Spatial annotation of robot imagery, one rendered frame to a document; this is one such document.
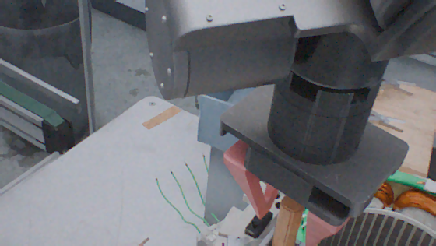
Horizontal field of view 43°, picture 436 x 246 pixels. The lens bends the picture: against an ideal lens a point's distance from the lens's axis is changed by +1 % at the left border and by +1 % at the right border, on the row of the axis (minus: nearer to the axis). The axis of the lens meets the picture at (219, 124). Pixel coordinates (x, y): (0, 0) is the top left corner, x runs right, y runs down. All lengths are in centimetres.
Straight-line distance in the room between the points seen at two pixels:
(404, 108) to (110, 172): 54
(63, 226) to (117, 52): 195
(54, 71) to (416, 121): 148
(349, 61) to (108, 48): 263
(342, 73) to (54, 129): 96
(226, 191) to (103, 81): 181
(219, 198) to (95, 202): 23
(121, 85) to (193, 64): 237
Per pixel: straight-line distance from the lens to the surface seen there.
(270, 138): 33
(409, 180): 56
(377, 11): 22
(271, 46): 25
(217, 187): 88
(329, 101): 29
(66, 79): 208
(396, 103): 81
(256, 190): 38
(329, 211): 33
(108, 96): 253
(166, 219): 96
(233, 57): 24
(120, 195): 100
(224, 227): 54
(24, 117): 126
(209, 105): 75
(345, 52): 27
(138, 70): 270
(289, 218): 39
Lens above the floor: 151
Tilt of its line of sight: 39 degrees down
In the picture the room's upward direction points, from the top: 6 degrees clockwise
